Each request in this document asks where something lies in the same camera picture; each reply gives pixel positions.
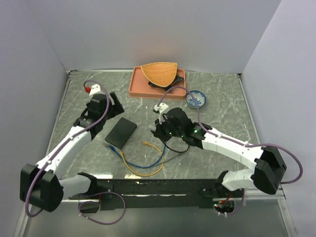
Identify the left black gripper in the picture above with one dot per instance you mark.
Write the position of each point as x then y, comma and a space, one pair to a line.
115, 109

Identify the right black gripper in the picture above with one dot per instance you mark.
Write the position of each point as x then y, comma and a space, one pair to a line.
159, 132

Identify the black network switch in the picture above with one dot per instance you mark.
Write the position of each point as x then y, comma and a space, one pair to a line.
120, 133

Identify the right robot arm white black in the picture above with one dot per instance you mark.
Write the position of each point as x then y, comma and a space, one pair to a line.
265, 166

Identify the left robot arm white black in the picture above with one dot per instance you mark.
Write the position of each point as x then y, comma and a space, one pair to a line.
42, 184

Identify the salmon pink tray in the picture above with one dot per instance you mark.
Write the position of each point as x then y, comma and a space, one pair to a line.
139, 88

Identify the blue white ceramic bowl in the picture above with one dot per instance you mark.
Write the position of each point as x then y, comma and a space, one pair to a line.
196, 99

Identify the black dish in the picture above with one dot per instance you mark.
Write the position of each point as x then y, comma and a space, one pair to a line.
176, 81

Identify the orange woven basket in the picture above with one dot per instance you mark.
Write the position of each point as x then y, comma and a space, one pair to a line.
160, 73

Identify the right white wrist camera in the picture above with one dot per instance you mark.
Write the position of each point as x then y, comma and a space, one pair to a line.
161, 109

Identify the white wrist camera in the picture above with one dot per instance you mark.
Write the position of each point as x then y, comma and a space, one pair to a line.
161, 109
95, 89

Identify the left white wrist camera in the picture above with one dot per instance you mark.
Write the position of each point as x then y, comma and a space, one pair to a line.
95, 89

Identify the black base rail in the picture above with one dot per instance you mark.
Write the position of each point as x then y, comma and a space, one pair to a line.
158, 193

